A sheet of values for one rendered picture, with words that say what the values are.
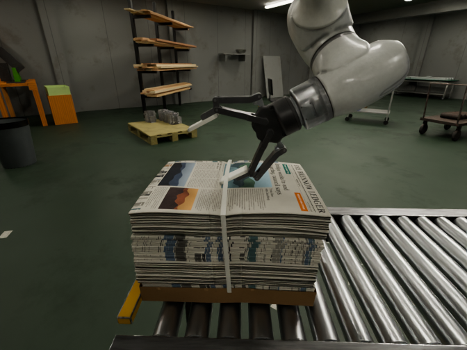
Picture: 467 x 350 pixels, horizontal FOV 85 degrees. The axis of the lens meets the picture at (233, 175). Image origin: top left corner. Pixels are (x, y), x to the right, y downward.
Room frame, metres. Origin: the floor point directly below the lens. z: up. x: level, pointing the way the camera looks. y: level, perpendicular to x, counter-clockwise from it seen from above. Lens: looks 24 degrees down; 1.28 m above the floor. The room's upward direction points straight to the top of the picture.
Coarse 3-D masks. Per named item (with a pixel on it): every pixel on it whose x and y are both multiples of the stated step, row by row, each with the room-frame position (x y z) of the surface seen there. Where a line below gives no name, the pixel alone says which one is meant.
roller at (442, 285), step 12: (384, 216) 0.75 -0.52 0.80; (384, 228) 0.70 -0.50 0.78; (396, 228) 0.68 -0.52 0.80; (396, 240) 0.64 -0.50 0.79; (408, 240) 0.62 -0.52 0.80; (408, 252) 0.58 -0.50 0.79; (420, 252) 0.57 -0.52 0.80; (420, 264) 0.53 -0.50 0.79; (432, 264) 0.52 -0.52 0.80; (420, 276) 0.51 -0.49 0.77; (432, 276) 0.48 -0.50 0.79; (444, 276) 0.48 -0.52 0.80; (432, 288) 0.46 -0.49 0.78; (444, 288) 0.45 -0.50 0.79; (456, 288) 0.44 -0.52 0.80; (444, 300) 0.43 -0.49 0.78; (456, 300) 0.41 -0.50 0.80; (456, 312) 0.39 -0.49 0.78
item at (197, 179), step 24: (168, 168) 0.62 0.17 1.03; (192, 168) 0.62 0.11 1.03; (216, 168) 0.62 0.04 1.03; (144, 192) 0.48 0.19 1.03; (168, 192) 0.48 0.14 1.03; (192, 192) 0.48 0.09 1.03; (144, 216) 0.41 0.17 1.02; (168, 216) 0.41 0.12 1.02; (192, 216) 0.40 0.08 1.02; (144, 240) 0.41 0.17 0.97; (168, 240) 0.41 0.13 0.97; (192, 240) 0.40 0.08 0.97; (144, 264) 0.40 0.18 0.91; (168, 264) 0.40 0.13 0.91; (192, 264) 0.40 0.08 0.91
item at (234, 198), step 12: (216, 180) 0.55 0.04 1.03; (240, 180) 0.55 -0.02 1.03; (216, 192) 0.49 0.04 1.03; (228, 192) 0.49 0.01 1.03; (240, 192) 0.48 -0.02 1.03; (216, 204) 0.44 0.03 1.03; (228, 204) 0.44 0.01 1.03; (240, 204) 0.43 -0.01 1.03; (216, 216) 0.40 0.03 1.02; (228, 216) 0.40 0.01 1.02; (240, 216) 0.40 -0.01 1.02; (216, 228) 0.40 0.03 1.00; (228, 228) 0.40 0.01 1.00; (240, 228) 0.40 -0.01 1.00; (216, 240) 0.40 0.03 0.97; (228, 240) 0.40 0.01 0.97; (240, 240) 0.40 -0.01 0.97; (216, 252) 0.40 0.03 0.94; (240, 252) 0.40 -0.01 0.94; (216, 264) 0.40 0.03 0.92; (240, 264) 0.39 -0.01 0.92; (216, 276) 0.39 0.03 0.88; (240, 276) 0.39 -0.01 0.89
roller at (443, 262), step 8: (400, 224) 0.72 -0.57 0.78; (408, 224) 0.71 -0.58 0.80; (408, 232) 0.68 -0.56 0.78; (416, 232) 0.66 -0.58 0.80; (416, 240) 0.64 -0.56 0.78; (424, 240) 0.62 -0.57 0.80; (432, 240) 0.62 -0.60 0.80; (424, 248) 0.60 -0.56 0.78; (432, 248) 0.59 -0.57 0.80; (440, 248) 0.59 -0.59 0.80; (432, 256) 0.57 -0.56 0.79; (440, 256) 0.55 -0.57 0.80; (448, 256) 0.55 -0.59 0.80; (440, 264) 0.54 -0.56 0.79; (448, 264) 0.52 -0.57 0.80; (456, 264) 0.52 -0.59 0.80; (448, 272) 0.51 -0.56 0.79; (456, 272) 0.50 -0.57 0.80; (464, 272) 0.49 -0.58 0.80; (456, 280) 0.48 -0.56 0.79; (464, 280) 0.47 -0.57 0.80; (464, 288) 0.45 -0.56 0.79
